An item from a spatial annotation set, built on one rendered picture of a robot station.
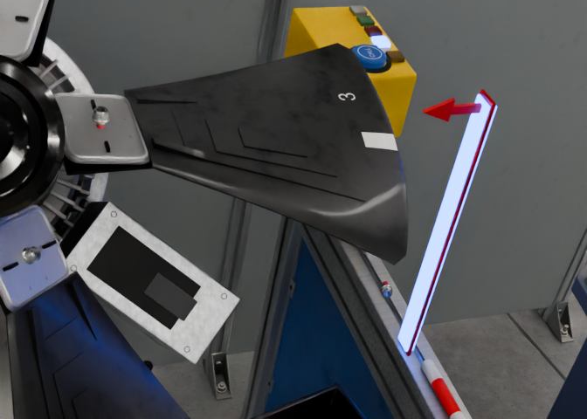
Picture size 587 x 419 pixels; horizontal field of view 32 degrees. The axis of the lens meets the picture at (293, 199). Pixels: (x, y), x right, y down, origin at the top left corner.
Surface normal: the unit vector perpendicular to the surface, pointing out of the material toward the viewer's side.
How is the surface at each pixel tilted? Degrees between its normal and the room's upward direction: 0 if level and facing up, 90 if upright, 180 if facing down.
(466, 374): 0
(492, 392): 0
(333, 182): 21
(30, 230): 53
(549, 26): 90
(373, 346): 90
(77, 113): 7
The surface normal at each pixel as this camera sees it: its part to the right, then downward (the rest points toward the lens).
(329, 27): 0.16, -0.77
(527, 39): 0.33, 0.63
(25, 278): 0.88, -0.31
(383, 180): 0.43, -0.49
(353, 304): -0.93, 0.09
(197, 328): 0.35, -0.01
